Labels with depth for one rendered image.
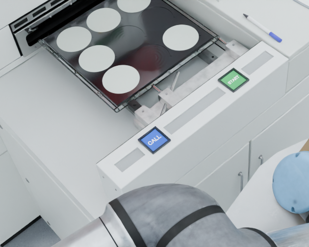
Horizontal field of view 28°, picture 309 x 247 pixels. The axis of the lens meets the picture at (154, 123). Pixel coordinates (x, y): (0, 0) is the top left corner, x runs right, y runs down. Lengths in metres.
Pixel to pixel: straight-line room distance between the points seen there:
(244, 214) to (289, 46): 0.45
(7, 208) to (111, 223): 1.42
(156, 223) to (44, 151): 0.83
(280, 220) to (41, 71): 0.82
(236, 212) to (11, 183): 0.96
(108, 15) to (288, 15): 0.52
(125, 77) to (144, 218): 0.84
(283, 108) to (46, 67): 0.70
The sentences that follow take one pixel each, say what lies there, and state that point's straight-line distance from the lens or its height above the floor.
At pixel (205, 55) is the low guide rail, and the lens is 1.76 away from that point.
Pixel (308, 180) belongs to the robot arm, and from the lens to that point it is 1.19.
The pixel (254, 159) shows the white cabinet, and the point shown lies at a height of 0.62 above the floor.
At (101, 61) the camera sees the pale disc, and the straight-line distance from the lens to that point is 1.71.
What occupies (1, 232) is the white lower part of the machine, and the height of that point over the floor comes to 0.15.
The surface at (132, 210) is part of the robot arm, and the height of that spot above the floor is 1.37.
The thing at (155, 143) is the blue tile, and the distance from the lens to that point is 1.43.
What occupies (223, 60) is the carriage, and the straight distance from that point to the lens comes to 1.70.
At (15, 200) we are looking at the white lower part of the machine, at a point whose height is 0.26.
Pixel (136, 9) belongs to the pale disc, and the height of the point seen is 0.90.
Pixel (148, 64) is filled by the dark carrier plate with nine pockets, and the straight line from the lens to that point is 1.68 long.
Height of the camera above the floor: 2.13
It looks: 53 degrees down
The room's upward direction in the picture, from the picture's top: 9 degrees counter-clockwise
